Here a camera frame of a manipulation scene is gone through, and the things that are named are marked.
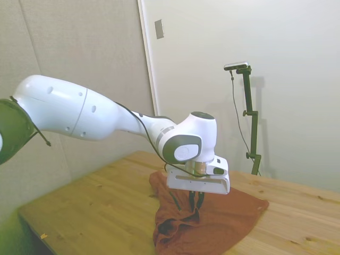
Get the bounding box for dark jointed camera stand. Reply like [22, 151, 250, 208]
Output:
[235, 66, 262, 176]

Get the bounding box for grey wall plate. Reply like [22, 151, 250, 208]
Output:
[154, 19, 165, 40]

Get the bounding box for rust red shorts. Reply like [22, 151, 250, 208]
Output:
[148, 171, 270, 255]

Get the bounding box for grey camera on stand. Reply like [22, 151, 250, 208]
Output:
[224, 61, 250, 72]

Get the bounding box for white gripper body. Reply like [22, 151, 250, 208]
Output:
[166, 169, 231, 196]

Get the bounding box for white door frame trim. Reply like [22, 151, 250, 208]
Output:
[137, 0, 167, 156]

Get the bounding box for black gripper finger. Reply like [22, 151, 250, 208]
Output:
[188, 191, 197, 213]
[195, 192, 206, 209]

